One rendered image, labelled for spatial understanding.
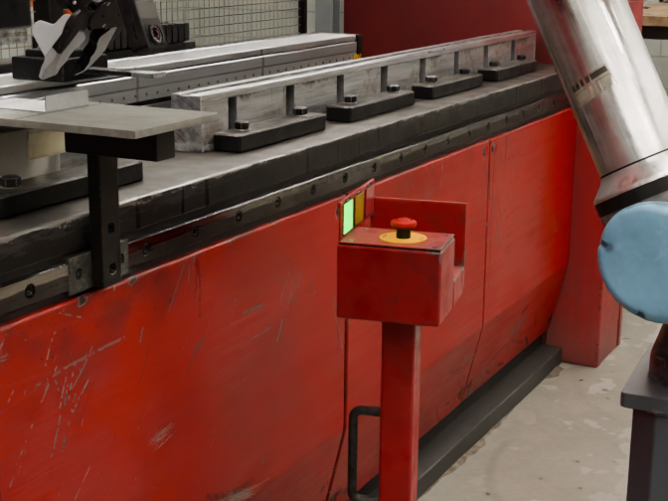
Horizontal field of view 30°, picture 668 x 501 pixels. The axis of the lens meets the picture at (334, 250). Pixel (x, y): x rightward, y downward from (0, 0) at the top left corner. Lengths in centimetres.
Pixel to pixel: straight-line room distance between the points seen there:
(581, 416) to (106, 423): 186
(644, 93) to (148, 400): 92
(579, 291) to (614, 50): 254
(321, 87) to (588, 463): 120
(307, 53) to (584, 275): 120
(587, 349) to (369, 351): 139
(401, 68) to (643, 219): 164
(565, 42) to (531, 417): 222
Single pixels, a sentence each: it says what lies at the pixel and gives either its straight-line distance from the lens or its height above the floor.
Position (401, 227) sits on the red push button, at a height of 80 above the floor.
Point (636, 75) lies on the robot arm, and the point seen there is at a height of 110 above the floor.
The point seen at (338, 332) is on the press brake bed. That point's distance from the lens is 231.
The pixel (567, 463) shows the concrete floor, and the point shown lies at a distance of 308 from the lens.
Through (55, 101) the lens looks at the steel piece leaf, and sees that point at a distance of 166.
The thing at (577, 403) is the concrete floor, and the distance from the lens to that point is 346.
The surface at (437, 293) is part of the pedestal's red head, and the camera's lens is 184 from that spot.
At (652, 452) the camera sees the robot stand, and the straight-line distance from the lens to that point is 134.
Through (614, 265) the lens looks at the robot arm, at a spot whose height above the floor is 93.
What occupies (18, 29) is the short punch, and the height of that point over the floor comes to 110.
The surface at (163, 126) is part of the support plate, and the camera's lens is 153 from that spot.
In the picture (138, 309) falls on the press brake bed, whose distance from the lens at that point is 176.
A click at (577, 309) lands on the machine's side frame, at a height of 17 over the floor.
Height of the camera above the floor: 123
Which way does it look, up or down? 14 degrees down
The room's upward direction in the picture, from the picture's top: 1 degrees clockwise
